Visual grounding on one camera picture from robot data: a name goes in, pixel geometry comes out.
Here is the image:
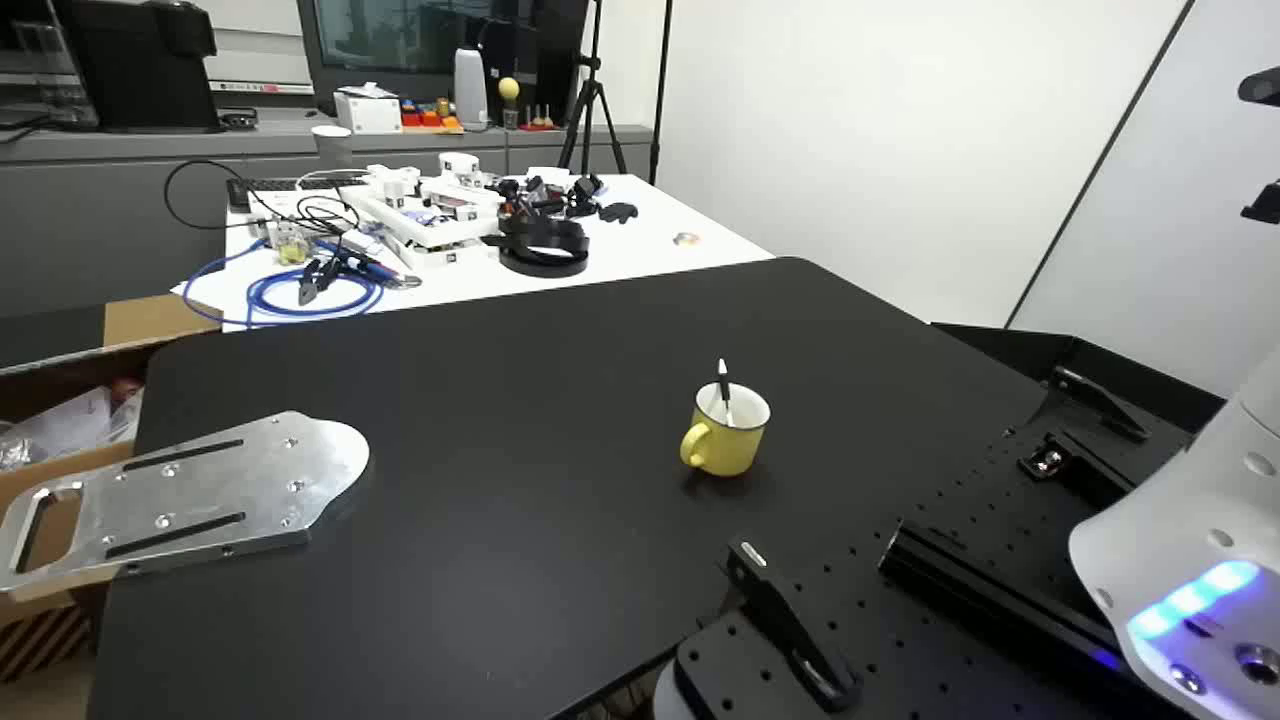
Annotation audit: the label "grey cylindrical speaker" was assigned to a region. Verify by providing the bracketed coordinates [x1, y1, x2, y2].
[451, 44, 490, 132]

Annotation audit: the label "yellow ceramic cup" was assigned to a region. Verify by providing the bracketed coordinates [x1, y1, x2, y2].
[675, 379, 776, 479]

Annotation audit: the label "black pliers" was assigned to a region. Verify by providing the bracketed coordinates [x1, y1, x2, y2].
[293, 242, 355, 309]

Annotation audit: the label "silver metal mounting plate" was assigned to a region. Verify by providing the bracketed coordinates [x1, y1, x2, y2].
[0, 406, 377, 601]

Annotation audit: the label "grey counter bench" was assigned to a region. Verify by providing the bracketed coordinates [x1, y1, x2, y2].
[0, 113, 654, 322]

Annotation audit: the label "black tripod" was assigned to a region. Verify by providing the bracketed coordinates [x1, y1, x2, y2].
[554, 0, 632, 174]

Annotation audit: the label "blue cable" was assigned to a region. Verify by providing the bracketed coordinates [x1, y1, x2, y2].
[177, 235, 405, 331]

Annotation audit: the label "black vertical pole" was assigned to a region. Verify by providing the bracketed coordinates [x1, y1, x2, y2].
[653, 0, 679, 185]

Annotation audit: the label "short black clamp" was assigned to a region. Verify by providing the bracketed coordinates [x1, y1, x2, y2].
[1014, 428, 1135, 511]

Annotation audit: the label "large black monitor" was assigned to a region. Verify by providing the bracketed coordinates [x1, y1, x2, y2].
[293, 0, 593, 114]

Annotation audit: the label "red orange items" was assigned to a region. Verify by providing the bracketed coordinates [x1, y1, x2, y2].
[394, 90, 468, 132]

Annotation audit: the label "brown cardboard box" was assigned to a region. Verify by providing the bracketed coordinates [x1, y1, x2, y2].
[0, 293, 225, 685]

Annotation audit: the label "black aluminium rail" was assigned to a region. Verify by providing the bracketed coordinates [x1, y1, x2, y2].
[875, 520, 1135, 685]

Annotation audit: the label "white electronics board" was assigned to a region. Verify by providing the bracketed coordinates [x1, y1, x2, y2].
[337, 164, 502, 256]

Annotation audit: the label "black gadget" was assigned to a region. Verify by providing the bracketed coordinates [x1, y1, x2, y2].
[565, 173, 609, 220]

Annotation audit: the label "black table clamp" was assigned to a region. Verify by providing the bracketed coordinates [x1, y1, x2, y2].
[722, 536, 865, 712]

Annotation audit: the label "long black clamp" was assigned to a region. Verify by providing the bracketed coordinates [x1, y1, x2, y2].
[1038, 362, 1152, 445]

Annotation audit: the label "clear plastic bag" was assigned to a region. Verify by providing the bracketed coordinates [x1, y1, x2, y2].
[0, 377, 146, 476]

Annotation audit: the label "white plastic container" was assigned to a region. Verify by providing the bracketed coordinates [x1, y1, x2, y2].
[330, 81, 409, 135]

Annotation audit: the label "black box device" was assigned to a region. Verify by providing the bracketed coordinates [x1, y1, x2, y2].
[53, 0, 225, 132]

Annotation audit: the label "small glass jar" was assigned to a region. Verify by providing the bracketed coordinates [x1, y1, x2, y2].
[267, 214, 316, 268]

